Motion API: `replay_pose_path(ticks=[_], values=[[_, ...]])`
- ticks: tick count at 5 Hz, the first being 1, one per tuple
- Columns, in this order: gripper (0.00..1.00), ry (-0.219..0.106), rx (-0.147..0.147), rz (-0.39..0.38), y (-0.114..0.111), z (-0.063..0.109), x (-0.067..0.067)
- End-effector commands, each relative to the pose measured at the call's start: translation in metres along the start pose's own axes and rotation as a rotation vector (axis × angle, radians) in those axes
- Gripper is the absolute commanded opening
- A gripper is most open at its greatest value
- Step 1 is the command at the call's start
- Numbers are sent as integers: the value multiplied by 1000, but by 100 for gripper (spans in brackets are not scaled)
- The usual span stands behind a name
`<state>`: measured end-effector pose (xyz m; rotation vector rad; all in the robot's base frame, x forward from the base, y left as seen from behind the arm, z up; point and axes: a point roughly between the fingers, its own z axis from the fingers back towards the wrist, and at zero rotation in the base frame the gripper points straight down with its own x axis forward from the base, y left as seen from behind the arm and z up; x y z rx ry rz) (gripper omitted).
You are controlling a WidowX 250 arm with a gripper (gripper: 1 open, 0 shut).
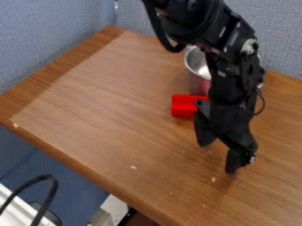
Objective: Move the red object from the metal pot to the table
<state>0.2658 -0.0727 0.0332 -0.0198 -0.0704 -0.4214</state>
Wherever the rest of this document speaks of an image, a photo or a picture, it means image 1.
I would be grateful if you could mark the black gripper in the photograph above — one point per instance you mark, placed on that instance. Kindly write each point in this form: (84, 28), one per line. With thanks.
(226, 122)

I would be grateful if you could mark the red plastic block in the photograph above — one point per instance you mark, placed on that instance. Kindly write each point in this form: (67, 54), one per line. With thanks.
(183, 104)

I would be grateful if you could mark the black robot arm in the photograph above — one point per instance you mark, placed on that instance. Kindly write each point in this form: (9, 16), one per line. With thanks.
(207, 24)

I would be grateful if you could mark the metal pot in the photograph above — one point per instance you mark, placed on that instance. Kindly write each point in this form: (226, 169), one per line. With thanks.
(198, 67)

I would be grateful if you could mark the white table frame part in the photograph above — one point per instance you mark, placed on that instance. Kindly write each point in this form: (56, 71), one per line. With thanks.
(111, 212)

